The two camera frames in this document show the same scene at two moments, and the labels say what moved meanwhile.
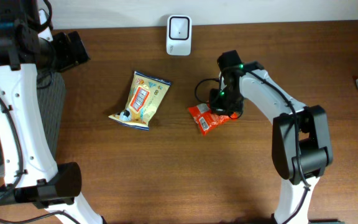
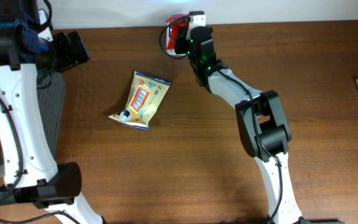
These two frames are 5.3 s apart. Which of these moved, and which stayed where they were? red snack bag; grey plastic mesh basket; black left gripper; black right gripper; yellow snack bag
Moved: black right gripper; red snack bag
Stayed: black left gripper; yellow snack bag; grey plastic mesh basket
